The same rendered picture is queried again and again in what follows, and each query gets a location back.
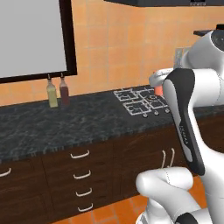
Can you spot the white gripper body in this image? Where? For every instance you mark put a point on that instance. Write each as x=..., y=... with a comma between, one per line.
x=159, y=77

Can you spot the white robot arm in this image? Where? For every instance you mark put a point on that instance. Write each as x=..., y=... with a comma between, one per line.
x=180, y=186

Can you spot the dark wood cabinet front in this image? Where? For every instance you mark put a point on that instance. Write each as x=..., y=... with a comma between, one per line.
x=20, y=195

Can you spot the orange cylinder object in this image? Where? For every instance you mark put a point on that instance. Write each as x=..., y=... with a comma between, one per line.
x=158, y=90

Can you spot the grey hob knob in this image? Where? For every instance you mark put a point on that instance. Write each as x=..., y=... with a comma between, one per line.
x=145, y=115
x=156, y=113
x=166, y=110

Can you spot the black hob with grey grates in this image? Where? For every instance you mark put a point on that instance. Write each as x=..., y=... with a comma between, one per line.
x=134, y=102

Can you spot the dark flat shelf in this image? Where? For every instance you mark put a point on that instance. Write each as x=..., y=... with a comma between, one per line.
x=201, y=32

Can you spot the dark wood cupboard door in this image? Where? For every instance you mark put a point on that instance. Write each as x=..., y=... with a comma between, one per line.
x=137, y=157
x=176, y=145
x=211, y=131

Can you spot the dark red sauce bottle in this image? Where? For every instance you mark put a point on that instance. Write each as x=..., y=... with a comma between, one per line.
x=64, y=92

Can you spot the yellow oil bottle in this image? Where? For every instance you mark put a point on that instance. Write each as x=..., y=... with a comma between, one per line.
x=52, y=94

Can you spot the dark wood drawer front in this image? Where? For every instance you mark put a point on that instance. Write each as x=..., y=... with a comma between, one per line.
x=61, y=179
x=62, y=197
x=65, y=213
x=58, y=159

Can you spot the grey wall plate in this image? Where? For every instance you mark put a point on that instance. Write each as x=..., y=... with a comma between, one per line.
x=179, y=57

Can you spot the grey window with dark frame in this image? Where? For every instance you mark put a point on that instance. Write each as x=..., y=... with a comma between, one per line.
x=29, y=35

